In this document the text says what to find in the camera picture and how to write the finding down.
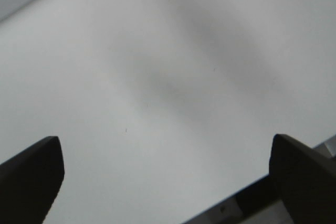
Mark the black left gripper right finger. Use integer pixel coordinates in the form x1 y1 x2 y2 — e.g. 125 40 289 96
269 134 335 223

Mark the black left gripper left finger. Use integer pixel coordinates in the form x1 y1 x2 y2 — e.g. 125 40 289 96
1 136 65 223

